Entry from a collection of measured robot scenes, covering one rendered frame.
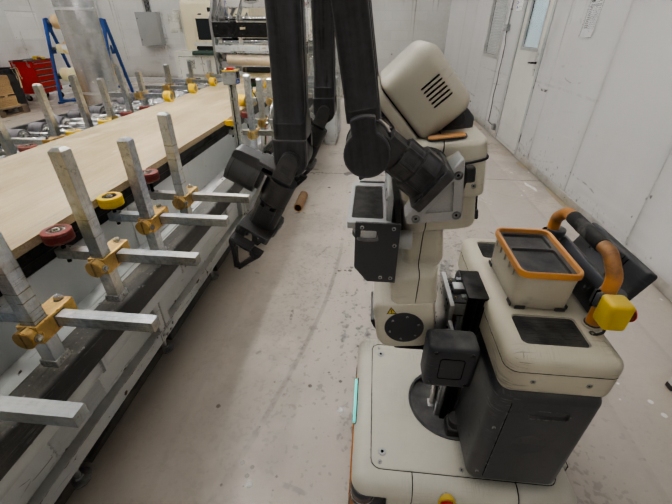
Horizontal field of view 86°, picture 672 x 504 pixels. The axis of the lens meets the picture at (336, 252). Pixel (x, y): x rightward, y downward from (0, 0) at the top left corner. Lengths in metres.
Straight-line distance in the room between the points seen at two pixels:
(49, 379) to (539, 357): 1.12
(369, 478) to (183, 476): 0.73
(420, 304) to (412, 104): 0.49
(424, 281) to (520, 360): 0.27
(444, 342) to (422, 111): 0.54
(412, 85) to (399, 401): 1.05
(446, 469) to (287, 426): 0.68
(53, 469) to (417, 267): 1.36
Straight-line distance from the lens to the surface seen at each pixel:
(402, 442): 1.33
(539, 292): 1.01
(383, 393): 1.42
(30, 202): 1.62
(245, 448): 1.66
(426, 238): 0.90
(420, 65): 0.74
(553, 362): 0.94
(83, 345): 1.18
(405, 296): 0.94
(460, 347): 0.96
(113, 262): 1.23
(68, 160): 1.12
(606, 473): 1.88
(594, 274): 1.11
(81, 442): 1.69
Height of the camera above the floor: 1.41
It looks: 32 degrees down
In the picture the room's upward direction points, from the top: straight up
